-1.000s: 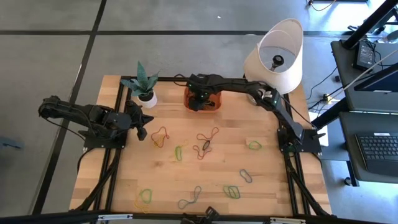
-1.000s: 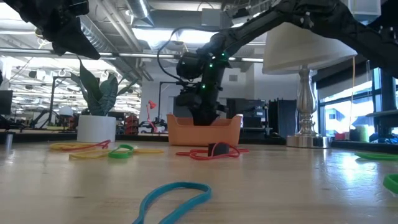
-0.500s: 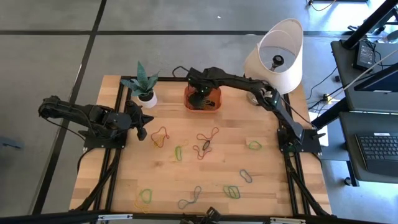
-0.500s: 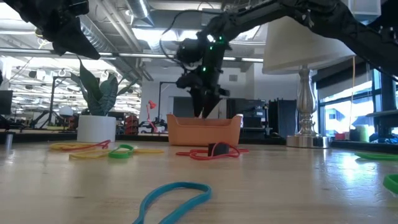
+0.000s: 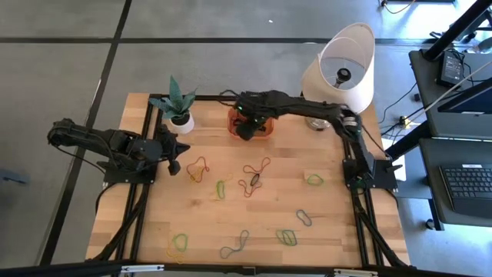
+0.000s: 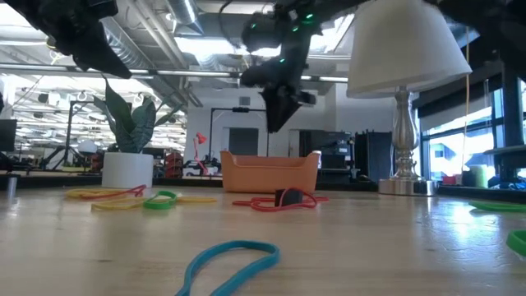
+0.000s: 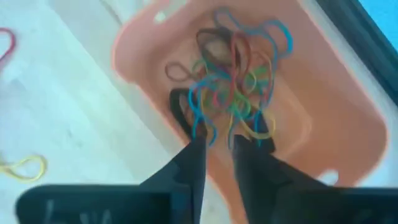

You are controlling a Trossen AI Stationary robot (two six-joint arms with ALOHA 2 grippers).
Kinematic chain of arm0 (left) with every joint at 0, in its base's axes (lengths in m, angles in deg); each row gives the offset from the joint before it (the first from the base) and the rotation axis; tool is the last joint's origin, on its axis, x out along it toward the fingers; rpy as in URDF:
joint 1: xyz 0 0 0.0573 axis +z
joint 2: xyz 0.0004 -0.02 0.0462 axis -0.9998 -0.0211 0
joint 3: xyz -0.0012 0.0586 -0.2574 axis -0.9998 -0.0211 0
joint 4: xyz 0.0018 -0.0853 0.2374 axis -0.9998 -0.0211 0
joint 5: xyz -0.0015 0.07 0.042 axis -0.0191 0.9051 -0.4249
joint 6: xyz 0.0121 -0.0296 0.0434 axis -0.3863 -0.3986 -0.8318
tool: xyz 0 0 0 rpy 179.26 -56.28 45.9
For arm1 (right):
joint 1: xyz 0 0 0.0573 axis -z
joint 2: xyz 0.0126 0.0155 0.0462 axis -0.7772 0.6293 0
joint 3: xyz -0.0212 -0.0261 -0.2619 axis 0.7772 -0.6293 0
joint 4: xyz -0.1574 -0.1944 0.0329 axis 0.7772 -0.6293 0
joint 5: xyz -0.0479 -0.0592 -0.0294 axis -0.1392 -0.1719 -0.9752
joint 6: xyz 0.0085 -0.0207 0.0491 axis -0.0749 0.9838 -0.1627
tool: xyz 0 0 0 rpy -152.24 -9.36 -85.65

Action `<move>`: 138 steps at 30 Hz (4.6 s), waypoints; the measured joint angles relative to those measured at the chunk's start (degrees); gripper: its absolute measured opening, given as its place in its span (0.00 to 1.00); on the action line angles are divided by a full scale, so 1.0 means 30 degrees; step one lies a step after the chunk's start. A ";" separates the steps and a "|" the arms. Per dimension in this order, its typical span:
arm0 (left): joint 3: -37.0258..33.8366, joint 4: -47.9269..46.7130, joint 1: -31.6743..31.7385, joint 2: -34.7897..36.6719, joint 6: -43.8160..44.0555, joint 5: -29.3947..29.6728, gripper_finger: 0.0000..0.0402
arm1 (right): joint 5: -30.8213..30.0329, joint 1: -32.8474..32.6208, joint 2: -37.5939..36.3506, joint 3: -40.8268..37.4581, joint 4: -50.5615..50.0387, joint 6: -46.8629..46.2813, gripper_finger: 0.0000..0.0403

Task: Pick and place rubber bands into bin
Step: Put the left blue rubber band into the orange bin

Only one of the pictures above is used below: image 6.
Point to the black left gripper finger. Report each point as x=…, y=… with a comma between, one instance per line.
x=102, y=53

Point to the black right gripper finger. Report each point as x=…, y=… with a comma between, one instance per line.
x=279, y=111

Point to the blue rubber band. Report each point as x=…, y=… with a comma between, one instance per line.
x=246, y=245

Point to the red rubber band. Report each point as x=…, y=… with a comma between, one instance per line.
x=267, y=209
x=135, y=190

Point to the green band edge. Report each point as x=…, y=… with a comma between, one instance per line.
x=501, y=206

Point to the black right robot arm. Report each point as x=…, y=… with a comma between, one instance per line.
x=287, y=24

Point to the orange plastic bin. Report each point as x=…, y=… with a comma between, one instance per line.
x=267, y=178

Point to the yellow rubber band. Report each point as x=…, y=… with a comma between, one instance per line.
x=82, y=193
x=115, y=204

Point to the green rubber band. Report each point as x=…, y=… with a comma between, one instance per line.
x=158, y=205
x=518, y=242

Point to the black equipment rack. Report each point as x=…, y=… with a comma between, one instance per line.
x=337, y=152

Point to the red desk lamp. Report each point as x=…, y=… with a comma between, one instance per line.
x=200, y=138

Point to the black cabinet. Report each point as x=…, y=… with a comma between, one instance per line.
x=374, y=156

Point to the snake plant in white pot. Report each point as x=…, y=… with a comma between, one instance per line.
x=127, y=170

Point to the white shade silver table lamp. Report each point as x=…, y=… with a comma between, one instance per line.
x=407, y=49

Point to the black monitor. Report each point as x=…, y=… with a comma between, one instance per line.
x=7, y=135

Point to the silver metal cylinder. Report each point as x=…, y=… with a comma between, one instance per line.
x=12, y=185

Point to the yellow green spool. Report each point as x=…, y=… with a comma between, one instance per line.
x=480, y=177

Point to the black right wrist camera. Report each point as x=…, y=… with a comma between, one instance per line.
x=252, y=78

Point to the black gantry frame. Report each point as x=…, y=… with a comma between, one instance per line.
x=240, y=109

